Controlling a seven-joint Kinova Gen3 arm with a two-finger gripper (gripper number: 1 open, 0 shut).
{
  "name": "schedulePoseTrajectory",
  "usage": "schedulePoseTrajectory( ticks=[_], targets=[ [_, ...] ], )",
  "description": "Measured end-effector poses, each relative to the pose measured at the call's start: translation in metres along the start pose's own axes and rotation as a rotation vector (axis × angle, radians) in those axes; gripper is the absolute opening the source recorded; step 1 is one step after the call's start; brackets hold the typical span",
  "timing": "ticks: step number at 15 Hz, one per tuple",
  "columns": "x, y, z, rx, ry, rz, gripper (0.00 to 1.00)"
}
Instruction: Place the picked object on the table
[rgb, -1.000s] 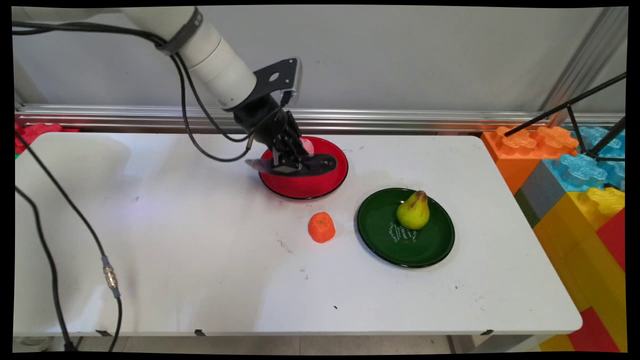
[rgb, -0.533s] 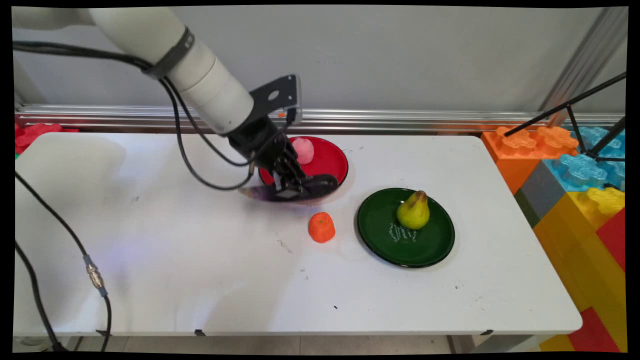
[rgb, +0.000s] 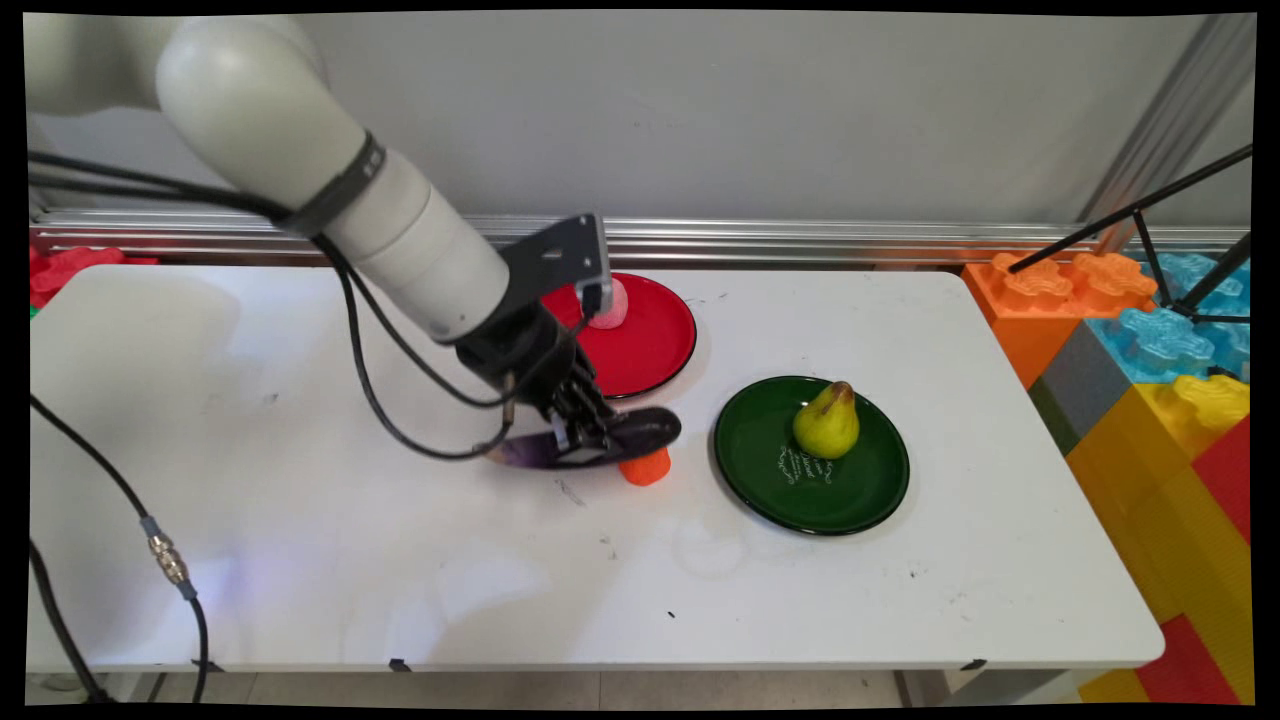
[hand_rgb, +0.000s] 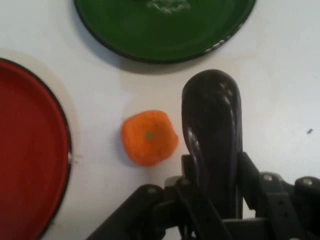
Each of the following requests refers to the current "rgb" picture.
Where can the aluminium wall rail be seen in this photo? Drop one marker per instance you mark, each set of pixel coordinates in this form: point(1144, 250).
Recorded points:
point(800, 240)

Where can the pink toy peach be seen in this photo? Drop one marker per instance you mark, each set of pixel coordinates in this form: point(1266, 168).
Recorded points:
point(612, 315)

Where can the red giant building block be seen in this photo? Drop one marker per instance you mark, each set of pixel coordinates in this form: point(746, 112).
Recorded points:
point(1195, 670)

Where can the blue giant building block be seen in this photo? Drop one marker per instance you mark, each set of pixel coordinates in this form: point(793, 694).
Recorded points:
point(1160, 345)

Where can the red flat toy block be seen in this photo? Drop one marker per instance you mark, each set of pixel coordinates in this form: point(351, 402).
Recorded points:
point(65, 268)

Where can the aluminium diagonal post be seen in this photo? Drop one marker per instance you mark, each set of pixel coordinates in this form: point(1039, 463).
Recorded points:
point(1175, 120)

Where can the black tripod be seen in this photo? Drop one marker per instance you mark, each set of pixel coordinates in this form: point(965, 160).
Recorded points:
point(1140, 212)

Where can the grey giant building block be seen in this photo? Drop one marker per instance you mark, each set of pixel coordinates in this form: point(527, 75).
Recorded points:
point(1080, 385)

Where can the orange giant building block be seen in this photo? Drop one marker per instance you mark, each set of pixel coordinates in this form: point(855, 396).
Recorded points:
point(1030, 310)

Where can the yellow-green toy pear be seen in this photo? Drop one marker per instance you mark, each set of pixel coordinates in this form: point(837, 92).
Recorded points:
point(826, 428)

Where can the green plate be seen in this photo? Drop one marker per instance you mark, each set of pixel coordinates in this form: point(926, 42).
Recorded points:
point(770, 450)

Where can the red plate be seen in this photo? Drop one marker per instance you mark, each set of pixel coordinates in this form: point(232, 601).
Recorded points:
point(655, 330)

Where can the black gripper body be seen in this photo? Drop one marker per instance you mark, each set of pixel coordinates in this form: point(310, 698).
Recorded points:
point(530, 355)

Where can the yellow giant building block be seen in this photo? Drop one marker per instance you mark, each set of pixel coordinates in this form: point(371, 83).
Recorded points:
point(1150, 500)

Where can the grey table leg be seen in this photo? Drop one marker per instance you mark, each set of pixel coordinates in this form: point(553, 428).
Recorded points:
point(990, 687)

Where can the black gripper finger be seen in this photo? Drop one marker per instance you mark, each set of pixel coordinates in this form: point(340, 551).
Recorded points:
point(603, 418)
point(572, 440)

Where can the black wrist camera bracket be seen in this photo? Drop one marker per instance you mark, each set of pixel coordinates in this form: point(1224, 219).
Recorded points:
point(560, 262)

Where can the purple toy eggplant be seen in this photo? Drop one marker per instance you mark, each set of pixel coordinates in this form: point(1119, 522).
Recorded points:
point(650, 430)

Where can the orange toy tangerine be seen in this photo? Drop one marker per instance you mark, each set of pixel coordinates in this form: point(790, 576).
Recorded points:
point(645, 472)

